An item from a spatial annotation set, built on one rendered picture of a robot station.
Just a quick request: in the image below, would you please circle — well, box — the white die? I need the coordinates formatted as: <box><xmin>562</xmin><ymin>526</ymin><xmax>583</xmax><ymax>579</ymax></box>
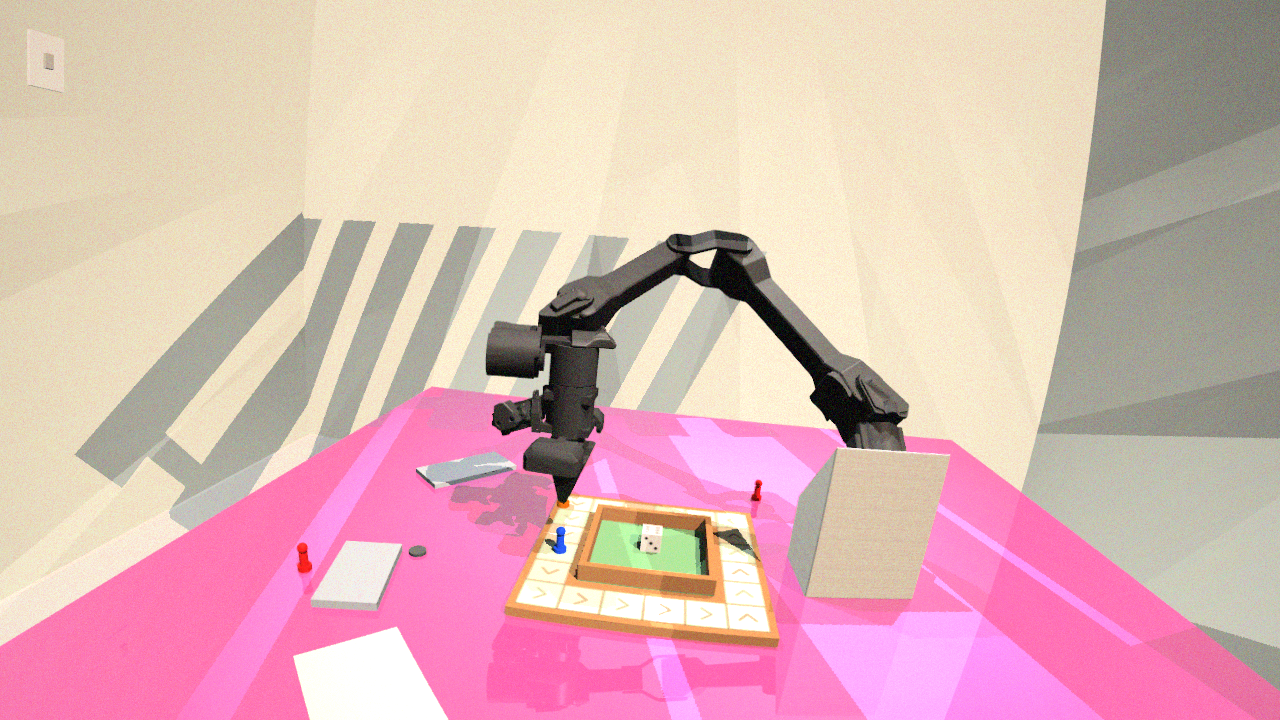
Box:
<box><xmin>640</xmin><ymin>525</ymin><xmax>663</xmax><ymax>553</ymax></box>

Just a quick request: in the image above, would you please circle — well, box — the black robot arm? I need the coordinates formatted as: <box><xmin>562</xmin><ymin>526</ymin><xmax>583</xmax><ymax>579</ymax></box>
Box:
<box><xmin>486</xmin><ymin>229</ymin><xmax>910</xmax><ymax>452</ymax></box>

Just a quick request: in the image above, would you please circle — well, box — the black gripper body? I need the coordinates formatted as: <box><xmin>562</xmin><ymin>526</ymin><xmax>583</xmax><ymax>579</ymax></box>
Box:
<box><xmin>522</xmin><ymin>379</ymin><xmax>605</xmax><ymax>478</ymax></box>

